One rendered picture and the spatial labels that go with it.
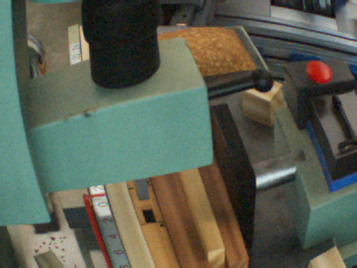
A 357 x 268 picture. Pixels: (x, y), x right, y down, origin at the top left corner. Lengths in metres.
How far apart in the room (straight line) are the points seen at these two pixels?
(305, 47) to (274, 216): 0.61
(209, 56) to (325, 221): 0.29
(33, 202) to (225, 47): 0.38
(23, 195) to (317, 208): 0.25
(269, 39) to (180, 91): 0.72
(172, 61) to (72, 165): 0.10
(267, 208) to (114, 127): 0.19
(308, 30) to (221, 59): 0.45
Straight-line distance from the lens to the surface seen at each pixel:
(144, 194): 0.67
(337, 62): 0.72
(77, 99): 0.59
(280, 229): 0.70
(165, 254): 0.64
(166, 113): 0.59
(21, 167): 0.55
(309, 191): 0.65
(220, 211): 0.66
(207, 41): 0.88
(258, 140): 0.79
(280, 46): 1.29
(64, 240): 0.85
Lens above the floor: 1.42
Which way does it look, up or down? 41 degrees down
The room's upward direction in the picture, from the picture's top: 7 degrees counter-clockwise
